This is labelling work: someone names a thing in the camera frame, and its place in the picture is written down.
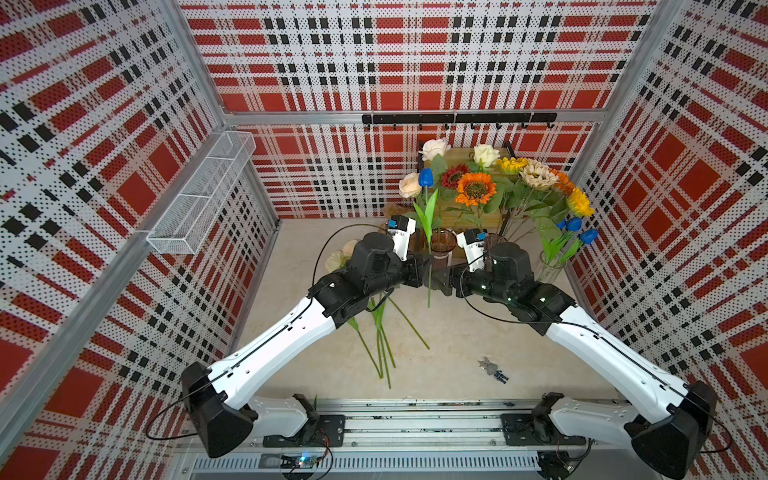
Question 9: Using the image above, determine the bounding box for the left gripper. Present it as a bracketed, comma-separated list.
[366, 251, 434, 298]

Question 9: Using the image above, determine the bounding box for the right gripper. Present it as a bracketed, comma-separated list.
[428, 263, 514, 306]

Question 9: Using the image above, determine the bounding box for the small white rose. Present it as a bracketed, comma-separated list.
[367, 296, 431, 350]

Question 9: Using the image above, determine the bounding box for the orange gerbera flower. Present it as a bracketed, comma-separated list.
[550, 169, 576, 197]
[456, 172, 501, 230]

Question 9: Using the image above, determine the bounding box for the red gerbera flower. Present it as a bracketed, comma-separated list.
[439, 163, 472, 229]

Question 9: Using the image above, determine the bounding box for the yellow sunflower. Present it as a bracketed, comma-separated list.
[495, 157, 531, 210]
[527, 187, 596, 241]

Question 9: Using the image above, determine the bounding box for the pale pink rose flower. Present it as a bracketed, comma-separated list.
[419, 138, 451, 235]

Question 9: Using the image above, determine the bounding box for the white rose flower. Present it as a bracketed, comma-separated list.
[473, 144, 500, 170]

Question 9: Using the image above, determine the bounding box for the large cream sunflower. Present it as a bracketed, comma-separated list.
[500, 158, 562, 238]

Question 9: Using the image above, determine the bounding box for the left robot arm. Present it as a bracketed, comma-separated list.
[181, 232, 433, 458]

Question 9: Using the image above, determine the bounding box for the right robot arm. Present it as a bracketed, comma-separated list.
[433, 242, 718, 479]

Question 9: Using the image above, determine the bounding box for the pink glass vase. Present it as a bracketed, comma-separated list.
[431, 228, 457, 269]

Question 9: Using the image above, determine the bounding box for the dark ribbed glass vase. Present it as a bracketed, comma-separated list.
[484, 233, 508, 251]

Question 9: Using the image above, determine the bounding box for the peach rose on table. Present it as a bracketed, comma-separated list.
[342, 239, 358, 259]

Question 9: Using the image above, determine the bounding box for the wooden two-tier shelf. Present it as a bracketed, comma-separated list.
[398, 138, 533, 255]

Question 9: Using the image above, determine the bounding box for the clear glass vase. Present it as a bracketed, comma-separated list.
[534, 252, 565, 284]

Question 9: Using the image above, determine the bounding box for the green circuit board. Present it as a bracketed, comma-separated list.
[280, 454, 323, 471]

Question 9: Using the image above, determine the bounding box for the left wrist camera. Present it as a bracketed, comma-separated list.
[387, 215, 416, 261]

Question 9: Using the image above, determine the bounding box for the small grey figurine keychain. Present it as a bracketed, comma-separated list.
[478, 357, 509, 384]

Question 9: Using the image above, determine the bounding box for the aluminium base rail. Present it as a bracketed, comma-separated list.
[179, 398, 670, 451]

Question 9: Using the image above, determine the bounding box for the black hook rail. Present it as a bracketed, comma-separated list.
[361, 112, 558, 127]

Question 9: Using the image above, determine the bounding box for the white wire wall basket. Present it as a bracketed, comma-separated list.
[147, 131, 255, 255]

